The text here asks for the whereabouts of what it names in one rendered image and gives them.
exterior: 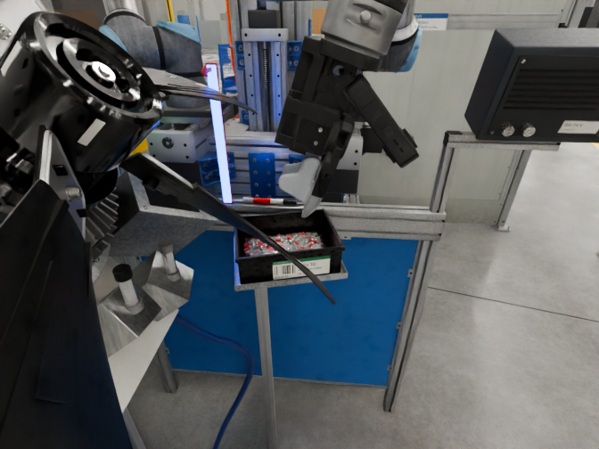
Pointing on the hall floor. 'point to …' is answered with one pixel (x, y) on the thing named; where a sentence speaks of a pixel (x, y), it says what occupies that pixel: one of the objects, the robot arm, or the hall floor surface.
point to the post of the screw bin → (266, 363)
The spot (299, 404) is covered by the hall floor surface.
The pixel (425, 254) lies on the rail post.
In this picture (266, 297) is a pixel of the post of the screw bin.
